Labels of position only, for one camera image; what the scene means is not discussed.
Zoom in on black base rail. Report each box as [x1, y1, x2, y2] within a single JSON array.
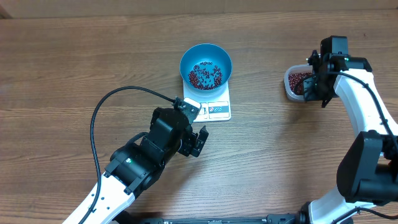
[[114, 212, 310, 224]]

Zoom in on white digital kitchen scale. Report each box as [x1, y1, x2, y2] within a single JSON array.
[[183, 82, 231, 123]]

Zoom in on clear plastic container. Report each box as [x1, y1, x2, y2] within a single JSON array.
[[284, 65, 312, 102]]

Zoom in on blue metal bowl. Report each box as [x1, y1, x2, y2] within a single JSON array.
[[179, 44, 233, 90]]

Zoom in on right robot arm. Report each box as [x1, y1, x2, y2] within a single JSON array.
[[284, 35, 397, 223]]

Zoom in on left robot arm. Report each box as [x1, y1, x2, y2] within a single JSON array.
[[65, 98, 208, 223]]

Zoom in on red beans in bowl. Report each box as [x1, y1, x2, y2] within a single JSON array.
[[188, 61, 223, 90]]

